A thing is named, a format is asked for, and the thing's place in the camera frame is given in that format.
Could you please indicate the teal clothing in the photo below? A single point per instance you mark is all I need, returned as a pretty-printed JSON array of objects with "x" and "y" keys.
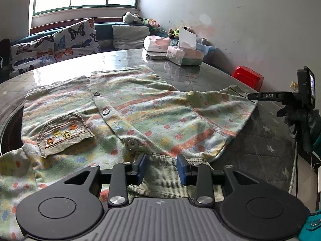
[{"x": 312, "y": 227}]

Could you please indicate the grey pillow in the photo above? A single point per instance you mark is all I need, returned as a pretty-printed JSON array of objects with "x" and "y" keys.
[{"x": 130, "y": 37}]

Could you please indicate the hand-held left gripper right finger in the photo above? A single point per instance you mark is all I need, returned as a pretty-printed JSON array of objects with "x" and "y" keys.
[{"x": 181, "y": 170}]

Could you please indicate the wall socket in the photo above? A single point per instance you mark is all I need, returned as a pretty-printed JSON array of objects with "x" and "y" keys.
[{"x": 294, "y": 85}]

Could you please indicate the small butterfly print pillow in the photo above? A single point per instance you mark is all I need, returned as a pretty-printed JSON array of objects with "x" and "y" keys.
[{"x": 32, "y": 55}]

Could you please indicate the small brown plush toys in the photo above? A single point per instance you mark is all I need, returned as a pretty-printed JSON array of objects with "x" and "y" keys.
[{"x": 175, "y": 32}]

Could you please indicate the pink white tissue pack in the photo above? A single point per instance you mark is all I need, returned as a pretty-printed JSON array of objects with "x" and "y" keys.
[{"x": 156, "y": 44}]

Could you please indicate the white flat box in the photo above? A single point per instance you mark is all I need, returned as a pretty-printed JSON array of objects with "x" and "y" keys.
[{"x": 155, "y": 56}]

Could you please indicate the clear plastic storage box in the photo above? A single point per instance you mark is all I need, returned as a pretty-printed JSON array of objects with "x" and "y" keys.
[{"x": 207, "y": 46}]

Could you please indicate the open green tissue pack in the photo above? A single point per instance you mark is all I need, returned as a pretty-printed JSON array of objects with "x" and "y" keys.
[{"x": 185, "y": 55}]

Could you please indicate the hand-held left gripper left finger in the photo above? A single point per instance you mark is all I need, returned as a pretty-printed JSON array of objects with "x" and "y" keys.
[{"x": 143, "y": 167}]

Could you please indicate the pink plush toy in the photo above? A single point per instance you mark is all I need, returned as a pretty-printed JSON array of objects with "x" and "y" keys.
[{"x": 154, "y": 23}]

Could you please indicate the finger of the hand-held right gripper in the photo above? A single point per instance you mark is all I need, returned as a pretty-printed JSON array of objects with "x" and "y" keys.
[{"x": 263, "y": 96}]

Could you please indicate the large butterfly print pillow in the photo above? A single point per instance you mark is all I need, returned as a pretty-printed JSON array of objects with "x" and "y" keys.
[{"x": 77, "y": 39}]

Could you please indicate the dark cloth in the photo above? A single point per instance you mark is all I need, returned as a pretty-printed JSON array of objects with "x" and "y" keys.
[{"x": 5, "y": 55}]

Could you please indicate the blue sofa bench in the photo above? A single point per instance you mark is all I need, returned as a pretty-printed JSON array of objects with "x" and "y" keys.
[{"x": 105, "y": 34}]

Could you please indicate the red plastic stool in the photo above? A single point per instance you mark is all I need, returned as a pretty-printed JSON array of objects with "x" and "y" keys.
[{"x": 248, "y": 76}]

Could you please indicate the green patterned button shirt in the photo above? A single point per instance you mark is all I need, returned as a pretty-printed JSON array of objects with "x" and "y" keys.
[{"x": 150, "y": 110}]

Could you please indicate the round black cooktop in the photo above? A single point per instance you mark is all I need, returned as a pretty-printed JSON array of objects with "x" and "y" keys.
[{"x": 11, "y": 130}]

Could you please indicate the person's right hand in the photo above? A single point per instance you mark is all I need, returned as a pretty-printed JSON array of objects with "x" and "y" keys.
[{"x": 298, "y": 123}]

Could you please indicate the white plush toy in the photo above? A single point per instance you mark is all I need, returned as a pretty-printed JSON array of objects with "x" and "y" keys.
[{"x": 131, "y": 18}]

